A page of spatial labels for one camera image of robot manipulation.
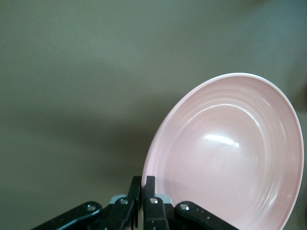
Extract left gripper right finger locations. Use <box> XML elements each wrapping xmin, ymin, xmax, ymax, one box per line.
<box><xmin>143</xmin><ymin>176</ymin><xmax>237</xmax><ymax>230</ymax></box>

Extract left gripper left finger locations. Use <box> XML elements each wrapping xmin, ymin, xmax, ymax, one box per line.
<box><xmin>31</xmin><ymin>176</ymin><xmax>142</xmax><ymax>230</ymax></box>

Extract pink plate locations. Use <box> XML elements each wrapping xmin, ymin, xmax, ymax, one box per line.
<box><xmin>143</xmin><ymin>72</ymin><xmax>302</xmax><ymax>230</ymax></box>

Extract brown table cover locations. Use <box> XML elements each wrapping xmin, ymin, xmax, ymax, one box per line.
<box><xmin>0</xmin><ymin>0</ymin><xmax>307</xmax><ymax>230</ymax></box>

